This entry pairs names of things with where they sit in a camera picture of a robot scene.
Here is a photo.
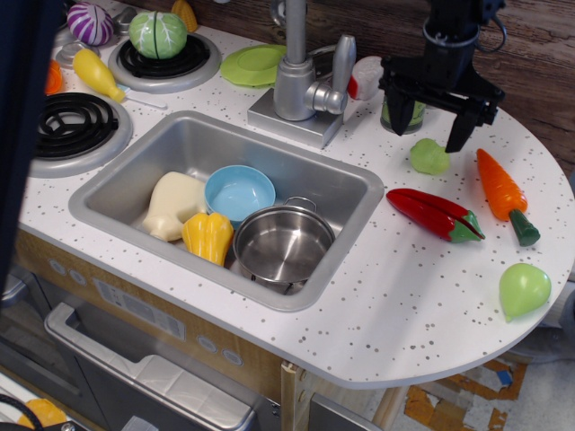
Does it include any dark blue frame bar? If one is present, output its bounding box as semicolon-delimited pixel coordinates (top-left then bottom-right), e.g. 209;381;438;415
1;1;63;283

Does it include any orange toy carrot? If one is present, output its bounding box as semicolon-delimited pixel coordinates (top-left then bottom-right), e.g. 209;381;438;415
476;148;540;247

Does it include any yellow toy on floor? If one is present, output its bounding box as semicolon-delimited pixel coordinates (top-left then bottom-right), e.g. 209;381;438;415
25;399;67;427

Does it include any black stove burner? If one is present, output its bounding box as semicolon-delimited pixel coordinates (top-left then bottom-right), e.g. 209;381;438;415
108;34;221;94
29;92;133;179

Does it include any white red toy radish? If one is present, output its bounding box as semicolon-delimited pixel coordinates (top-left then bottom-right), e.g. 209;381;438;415
348;56;384;101

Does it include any yellow toy squeeze bottle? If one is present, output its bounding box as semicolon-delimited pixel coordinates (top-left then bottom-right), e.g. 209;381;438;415
73;48;126;102

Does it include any cream toy chicken piece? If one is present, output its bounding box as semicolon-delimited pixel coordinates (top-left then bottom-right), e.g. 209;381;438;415
142;172;208;242

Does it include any light blue plastic bowl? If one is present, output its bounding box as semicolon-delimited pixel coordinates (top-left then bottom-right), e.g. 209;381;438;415
204;165;276;229

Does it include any grey metal sink basin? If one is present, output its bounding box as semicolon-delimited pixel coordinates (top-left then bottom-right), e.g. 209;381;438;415
69;111;384;312

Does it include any purple toy onion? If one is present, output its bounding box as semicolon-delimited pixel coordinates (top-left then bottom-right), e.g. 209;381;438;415
66;2;113;47

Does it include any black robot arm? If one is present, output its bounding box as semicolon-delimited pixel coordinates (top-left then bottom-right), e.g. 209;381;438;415
380;1;507;154

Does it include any stainless steel pot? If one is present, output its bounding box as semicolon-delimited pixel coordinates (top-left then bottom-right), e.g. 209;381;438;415
233;196;335;295

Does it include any light green toy pear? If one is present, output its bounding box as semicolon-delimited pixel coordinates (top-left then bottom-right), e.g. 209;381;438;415
499;263;552;322

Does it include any green plastic plate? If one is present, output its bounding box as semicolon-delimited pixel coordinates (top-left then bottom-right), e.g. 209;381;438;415
220;44;287;87

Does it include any middle black stove burner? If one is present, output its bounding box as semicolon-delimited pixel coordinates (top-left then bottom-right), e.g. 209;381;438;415
108;34;221;94

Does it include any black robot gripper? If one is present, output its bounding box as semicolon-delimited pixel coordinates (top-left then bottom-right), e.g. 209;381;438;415
380;22;505;154

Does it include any yellow toy bell pepper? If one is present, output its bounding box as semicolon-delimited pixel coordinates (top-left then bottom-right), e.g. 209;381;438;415
181;213;234;267

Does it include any green toy cabbage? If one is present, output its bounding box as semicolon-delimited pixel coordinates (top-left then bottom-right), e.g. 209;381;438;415
128;12;188;59

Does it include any light green toy broccoli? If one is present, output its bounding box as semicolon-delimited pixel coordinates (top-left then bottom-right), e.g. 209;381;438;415
410;138;450;175

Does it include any front black stove burner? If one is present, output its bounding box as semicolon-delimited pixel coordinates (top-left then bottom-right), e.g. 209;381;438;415
29;92;133;179

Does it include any orange toy slice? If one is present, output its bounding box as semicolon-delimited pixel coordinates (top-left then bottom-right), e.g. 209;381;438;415
45;60;63;95

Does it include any yellow toy corn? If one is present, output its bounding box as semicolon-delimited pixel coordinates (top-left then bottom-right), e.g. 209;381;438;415
171;0;199;32

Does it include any green toy food can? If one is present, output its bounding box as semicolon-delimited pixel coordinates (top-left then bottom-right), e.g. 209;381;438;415
380;96;426;135

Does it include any silver oven door handle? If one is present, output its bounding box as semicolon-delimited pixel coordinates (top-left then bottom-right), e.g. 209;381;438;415
44;303;259;430

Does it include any red toy chili pepper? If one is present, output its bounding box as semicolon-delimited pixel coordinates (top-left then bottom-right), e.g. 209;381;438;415
386;189;485;243

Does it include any silver toy faucet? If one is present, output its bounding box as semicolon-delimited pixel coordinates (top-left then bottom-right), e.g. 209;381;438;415
247;1;357;149

